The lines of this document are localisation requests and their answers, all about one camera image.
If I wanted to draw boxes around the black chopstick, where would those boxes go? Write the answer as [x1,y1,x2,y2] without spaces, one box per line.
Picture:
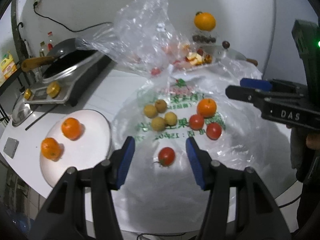
[24,105,58,131]

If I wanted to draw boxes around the tan longan fruit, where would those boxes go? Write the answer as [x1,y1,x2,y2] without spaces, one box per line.
[164,112,177,126]
[151,116,167,132]
[143,105,158,119]
[155,99,167,113]

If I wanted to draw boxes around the white round plate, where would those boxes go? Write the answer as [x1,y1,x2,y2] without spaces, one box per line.
[40,109,111,187]

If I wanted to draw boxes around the black metal rack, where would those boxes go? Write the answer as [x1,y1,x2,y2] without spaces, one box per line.
[1,63,30,126]

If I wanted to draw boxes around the red capped sauce bottle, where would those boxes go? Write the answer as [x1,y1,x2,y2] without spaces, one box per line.
[47,31,54,51]

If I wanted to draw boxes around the grey smartphone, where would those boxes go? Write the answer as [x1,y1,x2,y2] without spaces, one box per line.
[3,138,19,159]

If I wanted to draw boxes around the yellow orange on box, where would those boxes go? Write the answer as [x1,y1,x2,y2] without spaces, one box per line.
[194,11,216,31]

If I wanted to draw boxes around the clear box of dark fruit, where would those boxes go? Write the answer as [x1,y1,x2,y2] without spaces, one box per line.
[192,30,217,44]

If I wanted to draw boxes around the flat printed plastic bag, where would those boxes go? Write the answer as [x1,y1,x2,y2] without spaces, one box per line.
[111,59,296,233]

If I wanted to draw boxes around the cooker power cable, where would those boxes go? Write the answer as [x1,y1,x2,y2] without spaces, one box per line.
[34,3,113,33]

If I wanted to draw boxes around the orange peel pieces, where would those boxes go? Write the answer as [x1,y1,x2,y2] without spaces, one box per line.
[185,53,213,66]

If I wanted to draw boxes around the black wok with wooden handle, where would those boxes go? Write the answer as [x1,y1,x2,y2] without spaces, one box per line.
[21,38,96,72]

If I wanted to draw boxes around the black umbrella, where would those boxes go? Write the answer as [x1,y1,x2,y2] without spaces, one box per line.
[17,22,30,59]

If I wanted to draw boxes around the yellow detergent jug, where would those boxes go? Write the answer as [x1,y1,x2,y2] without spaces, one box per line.
[1,52,17,80]

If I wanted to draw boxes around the steel induction cooker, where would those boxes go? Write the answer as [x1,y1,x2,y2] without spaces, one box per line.
[22,50,111,106]

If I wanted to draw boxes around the steel saucepan with lid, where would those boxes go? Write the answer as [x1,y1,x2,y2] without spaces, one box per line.
[200,43,258,67]

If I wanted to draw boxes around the red cherry tomato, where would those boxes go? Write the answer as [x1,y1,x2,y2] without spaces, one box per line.
[189,114,204,131]
[155,147,176,167]
[206,122,222,140]

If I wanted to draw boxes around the crumpled clear plastic bag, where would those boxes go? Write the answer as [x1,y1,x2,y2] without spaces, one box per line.
[75,0,198,78]

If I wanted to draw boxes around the oil bottle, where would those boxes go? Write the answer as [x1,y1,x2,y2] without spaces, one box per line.
[39,41,48,57]

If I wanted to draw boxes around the large mandarin orange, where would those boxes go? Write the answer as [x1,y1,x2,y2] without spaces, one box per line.
[61,118,82,140]

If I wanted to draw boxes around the small mandarin orange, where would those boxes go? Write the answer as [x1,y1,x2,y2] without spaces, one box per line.
[197,98,217,118]

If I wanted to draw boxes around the steel dome pot lid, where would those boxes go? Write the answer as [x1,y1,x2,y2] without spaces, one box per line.
[12,94,38,127]

